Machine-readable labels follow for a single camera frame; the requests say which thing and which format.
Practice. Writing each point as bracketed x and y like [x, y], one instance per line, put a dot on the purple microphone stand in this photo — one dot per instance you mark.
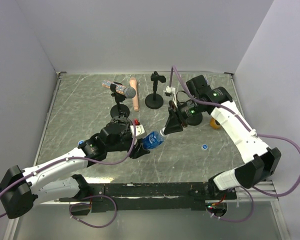
[195, 120]

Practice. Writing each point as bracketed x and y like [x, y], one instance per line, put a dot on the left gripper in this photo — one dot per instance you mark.
[139, 150]

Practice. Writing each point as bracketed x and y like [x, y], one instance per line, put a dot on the orange juice bottle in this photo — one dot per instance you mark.
[214, 124]

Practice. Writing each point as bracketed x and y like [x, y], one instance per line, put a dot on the blue label water bottle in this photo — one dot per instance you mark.
[153, 140]

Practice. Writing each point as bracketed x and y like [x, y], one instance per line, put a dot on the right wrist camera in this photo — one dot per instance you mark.
[170, 93]

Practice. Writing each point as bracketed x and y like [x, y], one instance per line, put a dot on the orange bottle cap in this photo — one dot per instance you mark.
[204, 147]

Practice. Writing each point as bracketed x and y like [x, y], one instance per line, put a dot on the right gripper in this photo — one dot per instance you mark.
[176, 118]

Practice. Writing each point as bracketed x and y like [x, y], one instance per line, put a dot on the empty clip stand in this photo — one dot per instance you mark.
[154, 100]

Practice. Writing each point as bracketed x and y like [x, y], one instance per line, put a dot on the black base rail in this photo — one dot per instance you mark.
[154, 196]

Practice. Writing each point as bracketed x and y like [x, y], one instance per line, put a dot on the glitter microphone stand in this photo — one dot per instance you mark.
[119, 109]

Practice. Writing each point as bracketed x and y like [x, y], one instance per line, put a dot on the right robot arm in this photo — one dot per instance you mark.
[259, 160]

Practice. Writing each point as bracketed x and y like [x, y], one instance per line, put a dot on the shock mount stand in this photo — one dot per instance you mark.
[122, 119]

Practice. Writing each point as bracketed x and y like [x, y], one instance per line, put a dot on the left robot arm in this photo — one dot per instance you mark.
[22, 189]

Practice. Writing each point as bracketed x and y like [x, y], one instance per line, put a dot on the glitter microphone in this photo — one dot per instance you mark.
[129, 92]

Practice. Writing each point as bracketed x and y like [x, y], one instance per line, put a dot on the white water bottle cap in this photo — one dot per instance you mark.
[162, 132]

